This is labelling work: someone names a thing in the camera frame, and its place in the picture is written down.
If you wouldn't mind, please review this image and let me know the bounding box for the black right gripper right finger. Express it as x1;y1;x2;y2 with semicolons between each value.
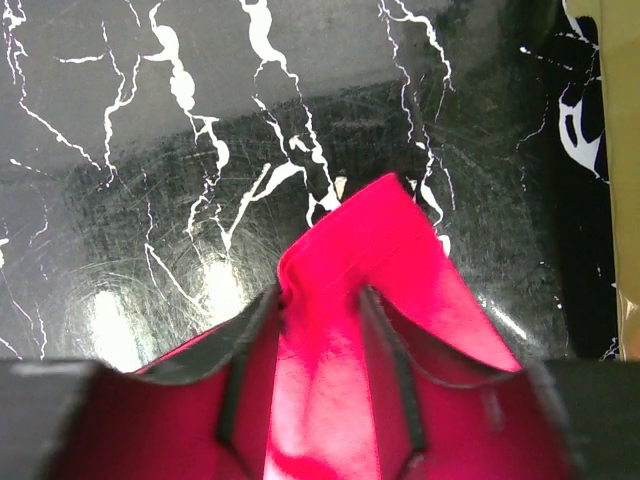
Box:
359;288;639;479

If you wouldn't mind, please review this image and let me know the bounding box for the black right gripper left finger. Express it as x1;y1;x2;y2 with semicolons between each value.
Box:
1;286;281;479

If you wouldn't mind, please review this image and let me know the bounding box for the magenta t shirt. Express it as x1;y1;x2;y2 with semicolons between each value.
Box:
265;174;520;479

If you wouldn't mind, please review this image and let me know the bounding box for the black marbled table mat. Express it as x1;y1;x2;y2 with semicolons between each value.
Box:
1;1;619;371

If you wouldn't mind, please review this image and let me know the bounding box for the olive green plastic basket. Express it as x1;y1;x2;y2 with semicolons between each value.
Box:
566;1;639;361

